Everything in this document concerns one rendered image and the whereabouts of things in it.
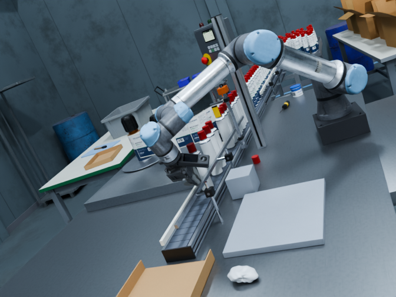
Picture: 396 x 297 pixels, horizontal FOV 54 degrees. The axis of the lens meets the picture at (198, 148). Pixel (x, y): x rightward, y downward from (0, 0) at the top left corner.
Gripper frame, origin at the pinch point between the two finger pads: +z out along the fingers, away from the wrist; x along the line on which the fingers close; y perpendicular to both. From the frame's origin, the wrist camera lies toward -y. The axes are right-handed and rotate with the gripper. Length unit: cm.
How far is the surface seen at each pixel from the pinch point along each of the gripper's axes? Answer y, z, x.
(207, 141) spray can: -1.8, -0.7, -20.1
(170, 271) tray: 1.9, -11.4, 39.9
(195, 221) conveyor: -2.1, -5.1, 19.9
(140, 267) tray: 13.1, -12.3, 37.5
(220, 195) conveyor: -5.0, 7.3, 2.8
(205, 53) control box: -2, -8, -71
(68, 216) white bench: 173, 87, -63
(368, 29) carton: -85, 146, -242
